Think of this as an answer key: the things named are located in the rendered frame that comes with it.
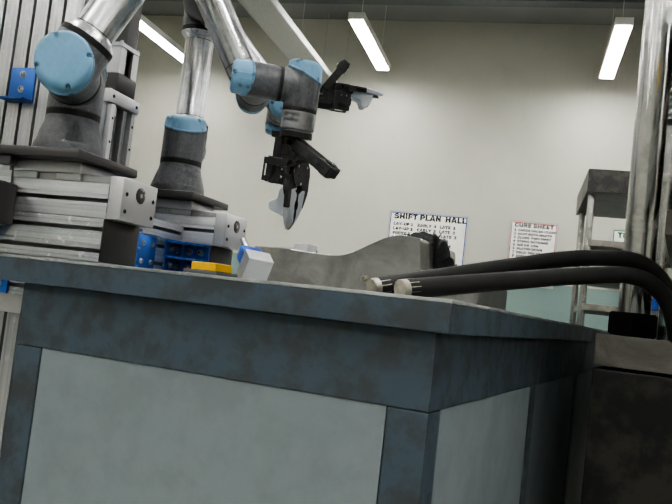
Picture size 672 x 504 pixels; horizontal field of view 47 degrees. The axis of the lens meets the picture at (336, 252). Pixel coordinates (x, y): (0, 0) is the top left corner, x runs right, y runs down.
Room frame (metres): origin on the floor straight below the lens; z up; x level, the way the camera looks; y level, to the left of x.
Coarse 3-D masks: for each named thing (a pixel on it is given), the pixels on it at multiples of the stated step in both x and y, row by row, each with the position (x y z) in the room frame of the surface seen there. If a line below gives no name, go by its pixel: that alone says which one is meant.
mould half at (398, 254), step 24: (384, 240) 1.55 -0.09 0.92; (408, 240) 1.53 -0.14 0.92; (288, 264) 1.64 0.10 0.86; (312, 264) 1.62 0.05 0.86; (336, 264) 1.59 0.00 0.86; (360, 264) 1.57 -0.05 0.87; (384, 264) 1.55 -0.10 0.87; (408, 264) 1.53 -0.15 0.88; (432, 264) 1.59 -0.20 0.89; (360, 288) 1.57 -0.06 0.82
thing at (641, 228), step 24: (648, 0) 1.48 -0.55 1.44; (648, 24) 1.47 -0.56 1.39; (648, 48) 1.47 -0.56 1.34; (648, 72) 1.46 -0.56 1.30; (648, 96) 1.46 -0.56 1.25; (648, 120) 1.46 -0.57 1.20; (648, 144) 1.46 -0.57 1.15; (648, 168) 1.46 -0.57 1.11; (648, 192) 1.45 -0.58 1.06; (648, 216) 1.45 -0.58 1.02; (624, 240) 1.49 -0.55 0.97; (648, 240) 1.45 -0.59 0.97; (624, 288) 1.47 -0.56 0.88; (624, 312) 1.46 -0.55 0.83; (648, 312) 1.46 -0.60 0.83; (648, 336) 1.44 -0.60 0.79
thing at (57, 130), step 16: (48, 112) 1.66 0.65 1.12; (64, 112) 1.64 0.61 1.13; (80, 112) 1.65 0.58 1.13; (48, 128) 1.64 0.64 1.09; (64, 128) 1.63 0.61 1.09; (80, 128) 1.65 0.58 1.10; (96, 128) 1.69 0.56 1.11; (32, 144) 1.66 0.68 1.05; (48, 144) 1.62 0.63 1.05; (64, 144) 1.62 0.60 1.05; (80, 144) 1.64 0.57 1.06; (96, 144) 1.67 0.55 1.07
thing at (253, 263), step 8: (240, 248) 1.49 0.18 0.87; (248, 248) 1.49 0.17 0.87; (256, 248) 1.50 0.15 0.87; (240, 256) 1.48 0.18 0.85; (248, 256) 1.43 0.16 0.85; (256, 256) 1.44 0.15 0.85; (264, 256) 1.45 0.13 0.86; (240, 264) 1.46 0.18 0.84; (248, 264) 1.43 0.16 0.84; (256, 264) 1.44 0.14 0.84; (264, 264) 1.44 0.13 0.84; (272, 264) 1.45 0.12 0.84; (240, 272) 1.45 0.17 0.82; (248, 272) 1.44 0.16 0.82; (256, 272) 1.45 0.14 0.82; (264, 272) 1.45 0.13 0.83
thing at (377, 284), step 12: (468, 264) 1.27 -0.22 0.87; (480, 264) 1.27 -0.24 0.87; (492, 264) 1.28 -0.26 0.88; (504, 264) 1.29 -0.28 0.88; (516, 264) 1.31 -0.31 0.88; (528, 264) 1.32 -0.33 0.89; (540, 264) 1.33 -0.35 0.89; (552, 264) 1.35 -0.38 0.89; (384, 276) 1.19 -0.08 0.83; (396, 276) 1.19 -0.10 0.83; (408, 276) 1.20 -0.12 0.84; (420, 276) 1.21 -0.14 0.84; (432, 276) 1.22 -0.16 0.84; (372, 288) 1.17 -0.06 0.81; (384, 288) 1.17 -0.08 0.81
